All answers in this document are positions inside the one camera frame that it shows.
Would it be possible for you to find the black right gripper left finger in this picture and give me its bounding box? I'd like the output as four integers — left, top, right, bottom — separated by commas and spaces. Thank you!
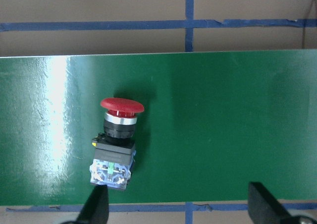
74, 185, 109, 224

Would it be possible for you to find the green conveyor belt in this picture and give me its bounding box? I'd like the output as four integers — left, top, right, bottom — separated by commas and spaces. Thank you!
0, 50, 317, 206

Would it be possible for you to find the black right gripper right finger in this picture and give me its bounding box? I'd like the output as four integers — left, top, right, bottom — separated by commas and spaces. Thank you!
248, 182, 294, 224

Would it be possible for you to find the red mushroom push button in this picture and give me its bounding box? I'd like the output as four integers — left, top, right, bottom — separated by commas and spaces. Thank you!
90, 98, 144, 190

